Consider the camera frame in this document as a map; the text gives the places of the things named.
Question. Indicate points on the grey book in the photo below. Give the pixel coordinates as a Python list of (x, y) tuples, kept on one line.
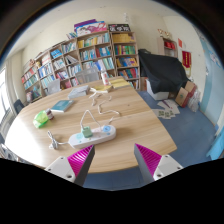
[(79, 91)]

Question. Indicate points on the brown cardboard box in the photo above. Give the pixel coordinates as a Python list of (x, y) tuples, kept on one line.
[(183, 96)]

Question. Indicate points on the black cloth cover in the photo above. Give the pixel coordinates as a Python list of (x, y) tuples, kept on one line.
[(163, 71)]

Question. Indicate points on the papers on floor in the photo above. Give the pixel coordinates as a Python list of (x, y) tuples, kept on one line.
[(166, 112)]

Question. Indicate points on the flat yellow book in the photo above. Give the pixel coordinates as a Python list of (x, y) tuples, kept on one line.
[(119, 82)]

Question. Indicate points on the small wooden wall shelf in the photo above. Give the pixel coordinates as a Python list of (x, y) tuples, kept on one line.
[(168, 45)]

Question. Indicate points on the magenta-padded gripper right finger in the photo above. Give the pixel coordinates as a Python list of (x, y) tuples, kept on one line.
[(150, 160)]

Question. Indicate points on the green plastic bag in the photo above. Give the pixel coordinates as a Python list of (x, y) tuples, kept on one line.
[(40, 119)]

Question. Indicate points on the dark office chair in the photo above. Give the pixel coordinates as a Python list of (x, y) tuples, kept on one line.
[(18, 106)]

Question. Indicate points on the large translucent grey chair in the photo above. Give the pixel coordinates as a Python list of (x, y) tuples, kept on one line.
[(87, 76)]

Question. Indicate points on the wooden bookshelf unit with books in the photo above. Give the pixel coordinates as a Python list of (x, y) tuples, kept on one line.
[(96, 50)]

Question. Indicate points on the teal book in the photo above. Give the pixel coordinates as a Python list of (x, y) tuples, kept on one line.
[(62, 105)]

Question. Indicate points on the green charger block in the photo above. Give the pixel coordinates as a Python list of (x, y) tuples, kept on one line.
[(87, 132)]

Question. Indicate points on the small translucent grey chair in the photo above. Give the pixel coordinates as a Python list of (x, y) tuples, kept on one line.
[(54, 86)]

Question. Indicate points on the open yellow book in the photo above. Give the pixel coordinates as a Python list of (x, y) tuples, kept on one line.
[(103, 88)]

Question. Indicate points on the white power strip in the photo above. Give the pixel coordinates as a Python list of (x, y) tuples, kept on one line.
[(101, 135)]

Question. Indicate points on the small brown jar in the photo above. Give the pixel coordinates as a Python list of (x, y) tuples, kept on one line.
[(50, 114)]

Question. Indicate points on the red wall banner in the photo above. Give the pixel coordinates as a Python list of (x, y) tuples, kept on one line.
[(186, 59)]

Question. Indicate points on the small red wall paper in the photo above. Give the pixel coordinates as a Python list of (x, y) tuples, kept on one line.
[(180, 42)]

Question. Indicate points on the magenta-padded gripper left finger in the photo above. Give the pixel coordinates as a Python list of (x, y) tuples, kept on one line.
[(80, 161)]

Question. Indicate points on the window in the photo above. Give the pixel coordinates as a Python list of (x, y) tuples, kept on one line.
[(2, 93)]

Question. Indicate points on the white box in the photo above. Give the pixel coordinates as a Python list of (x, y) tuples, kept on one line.
[(156, 94)]

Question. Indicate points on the clear plastic bag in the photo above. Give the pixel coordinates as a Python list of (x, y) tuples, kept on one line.
[(195, 101)]

